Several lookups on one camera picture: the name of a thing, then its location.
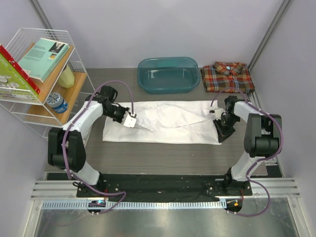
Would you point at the white long sleeve shirt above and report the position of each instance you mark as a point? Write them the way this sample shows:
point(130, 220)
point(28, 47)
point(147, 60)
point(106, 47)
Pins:
point(170, 122)

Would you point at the white wire shelf rack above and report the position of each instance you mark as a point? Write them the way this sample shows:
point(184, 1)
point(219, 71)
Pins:
point(33, 110)

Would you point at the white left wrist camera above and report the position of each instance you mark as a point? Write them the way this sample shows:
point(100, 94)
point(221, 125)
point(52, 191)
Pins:
point(129, 120)

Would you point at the teal plastic basin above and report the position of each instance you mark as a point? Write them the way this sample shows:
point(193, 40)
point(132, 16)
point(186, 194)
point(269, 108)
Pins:
point(168, 75)

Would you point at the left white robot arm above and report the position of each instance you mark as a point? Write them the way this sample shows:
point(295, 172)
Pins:
point(66, 149)

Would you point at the slotted grey cable duct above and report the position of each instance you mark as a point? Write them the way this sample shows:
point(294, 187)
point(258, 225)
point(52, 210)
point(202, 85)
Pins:
point(98, 204)

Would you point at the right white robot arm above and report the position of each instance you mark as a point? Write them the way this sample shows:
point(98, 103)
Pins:
point(263, 140)

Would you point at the blue white round jar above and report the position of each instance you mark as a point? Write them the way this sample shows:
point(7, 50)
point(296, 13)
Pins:
point(56, 101)

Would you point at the teal paperback book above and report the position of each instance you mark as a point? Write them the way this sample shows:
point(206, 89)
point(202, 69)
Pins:
point(42, 58)

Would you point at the green book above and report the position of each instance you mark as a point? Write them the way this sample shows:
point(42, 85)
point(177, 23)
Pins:
point(12, 86)

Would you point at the aluminium frame rail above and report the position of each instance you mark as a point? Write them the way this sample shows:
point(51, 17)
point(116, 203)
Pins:
point(277, 188)

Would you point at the bagged manual booklet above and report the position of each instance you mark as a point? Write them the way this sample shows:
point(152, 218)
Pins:
point(80, 106)

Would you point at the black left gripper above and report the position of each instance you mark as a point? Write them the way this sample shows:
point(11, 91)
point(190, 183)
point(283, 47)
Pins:
point(124, 110)

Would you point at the folded plaid flannel shirt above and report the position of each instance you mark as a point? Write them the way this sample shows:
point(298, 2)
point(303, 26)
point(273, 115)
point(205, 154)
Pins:
point(235, 76)

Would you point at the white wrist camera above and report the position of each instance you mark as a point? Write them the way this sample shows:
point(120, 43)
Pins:
point(218, 113)
point(129, 120)

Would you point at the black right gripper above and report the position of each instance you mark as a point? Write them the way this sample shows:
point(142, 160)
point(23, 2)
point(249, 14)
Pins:
point(223, 134)

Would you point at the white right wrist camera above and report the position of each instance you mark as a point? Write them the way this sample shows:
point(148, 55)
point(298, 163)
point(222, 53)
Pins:
point(218, 113)

